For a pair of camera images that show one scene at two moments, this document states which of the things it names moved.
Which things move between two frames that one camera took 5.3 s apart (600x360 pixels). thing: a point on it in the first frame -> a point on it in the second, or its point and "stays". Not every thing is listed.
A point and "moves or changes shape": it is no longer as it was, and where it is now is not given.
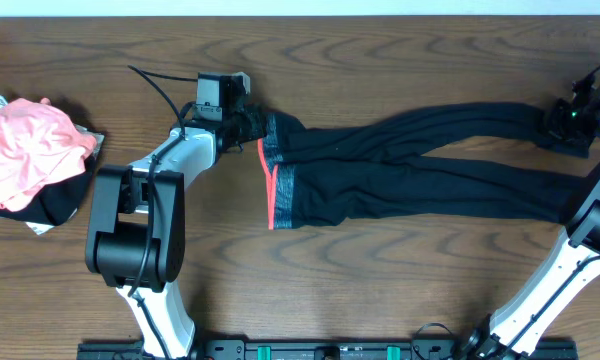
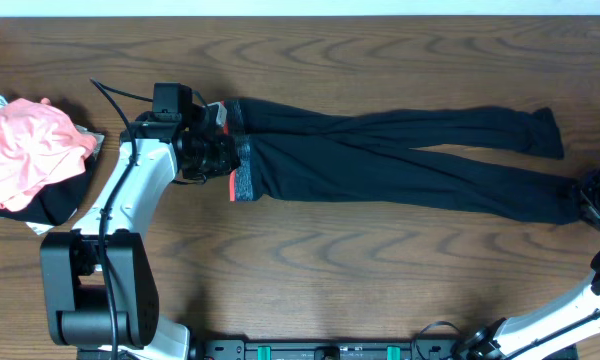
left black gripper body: (241, 126) -> (208, 157)
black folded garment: (49, 204) stays
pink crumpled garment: (24, 146) stays
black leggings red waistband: (381, 169) moves or changes shape
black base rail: (394, 350) stays
